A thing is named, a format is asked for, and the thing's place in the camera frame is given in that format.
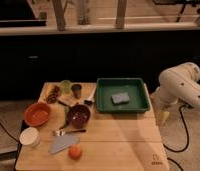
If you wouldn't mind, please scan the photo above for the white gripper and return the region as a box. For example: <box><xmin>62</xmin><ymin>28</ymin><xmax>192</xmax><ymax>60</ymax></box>
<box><xmin>152</xmin><ymin>87</ymin><xmax>177</xmax><ymax>126</ymax></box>

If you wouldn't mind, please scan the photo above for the blue sponge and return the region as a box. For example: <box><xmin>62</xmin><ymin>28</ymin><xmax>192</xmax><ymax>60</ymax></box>
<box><xmin>111</xmin><ymin>92</ymin><xmax>130</xmax><ymax>105</ymax></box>

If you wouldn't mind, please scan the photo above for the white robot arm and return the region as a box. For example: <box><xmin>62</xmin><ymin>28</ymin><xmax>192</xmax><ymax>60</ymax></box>
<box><xmin>151</xmin><ymin>62</ymin><xmax>200</xmax><ymax>126</ymax></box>

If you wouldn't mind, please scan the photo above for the green plastic tray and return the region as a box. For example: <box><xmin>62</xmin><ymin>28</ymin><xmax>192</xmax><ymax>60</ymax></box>
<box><xmin>96</xmin><ymin>78</ymin><xmax>150</xmax><ymax>113</ymax></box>

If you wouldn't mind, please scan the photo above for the dark maroon bowl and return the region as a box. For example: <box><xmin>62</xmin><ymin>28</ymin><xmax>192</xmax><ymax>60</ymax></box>
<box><xmin>67</xmin><ymin>105</ymin><xmax>91</xmax><ymax>129</ymax></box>

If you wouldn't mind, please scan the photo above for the dark metal cup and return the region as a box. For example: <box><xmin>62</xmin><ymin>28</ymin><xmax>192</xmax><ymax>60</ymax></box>
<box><xmin>71</xmin><ymin>84</ymin><xmax>82</xmax><ymax>99</ymax></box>

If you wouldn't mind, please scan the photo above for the orange fruit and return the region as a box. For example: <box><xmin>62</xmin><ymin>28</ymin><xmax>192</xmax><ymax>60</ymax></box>
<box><xmin>68</xmin><ymin>144</ymin><xmax>82</xmax><ymax>160</ymax></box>

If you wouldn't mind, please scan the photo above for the tan wooden block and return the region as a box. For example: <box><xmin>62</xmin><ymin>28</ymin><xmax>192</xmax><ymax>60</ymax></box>
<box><xmin>58</xmin><ymin>94</ymin><xmax>78</xmax><ymax>107</ymax></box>

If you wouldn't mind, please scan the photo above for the green chili pepper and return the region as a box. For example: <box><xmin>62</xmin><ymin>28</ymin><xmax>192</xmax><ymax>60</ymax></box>
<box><xmin>59</xmin><ymin>106</ymin><xmax>70</xmax><ymax>130</ymax></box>

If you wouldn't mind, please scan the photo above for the green plastic cup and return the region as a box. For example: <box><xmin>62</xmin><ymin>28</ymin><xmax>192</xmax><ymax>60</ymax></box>
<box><xmin>60</xmin><ymin>80</ymin><xmax>71</xmax><ymax>94</ymax></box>

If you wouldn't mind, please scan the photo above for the grey blue cloth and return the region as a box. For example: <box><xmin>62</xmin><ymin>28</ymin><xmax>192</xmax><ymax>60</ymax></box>
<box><xmin>49</xmin><ymin>134</ymin><xmax>79</xmax><ymax>154</ymax></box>

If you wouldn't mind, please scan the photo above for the orange bowl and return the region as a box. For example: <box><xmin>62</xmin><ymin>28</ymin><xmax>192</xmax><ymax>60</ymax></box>
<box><xmin>24</xmin><ymin>102</ymin><xmax>51</xmax><ymax>127</ymax></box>

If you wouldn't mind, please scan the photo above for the white cup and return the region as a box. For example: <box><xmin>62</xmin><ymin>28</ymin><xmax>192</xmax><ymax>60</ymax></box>
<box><xmin>19</xmin><ymin>127</ymin><xmax>40</xmax><ymax>147</ymax></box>

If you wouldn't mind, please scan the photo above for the black power cable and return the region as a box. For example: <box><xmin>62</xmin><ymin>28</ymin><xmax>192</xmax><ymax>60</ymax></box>
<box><xmin>162</xmin><ymin>104</ymin><xmax>191</xmax><ymax>171</ymax></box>

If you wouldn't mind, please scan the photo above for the white handled brush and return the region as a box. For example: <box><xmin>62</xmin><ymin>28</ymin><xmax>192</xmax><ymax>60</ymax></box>
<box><xmin>84</xmin><ymin>86</ymin><xmax>96</xmax><ymax>105</ymax></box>

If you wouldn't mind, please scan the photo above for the metal fork dark handle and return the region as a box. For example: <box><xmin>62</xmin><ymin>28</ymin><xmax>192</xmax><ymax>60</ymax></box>
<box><xmin>52</xmin><ymin>129</ymin><xmax>86</xmax><ymax>136</ymax></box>

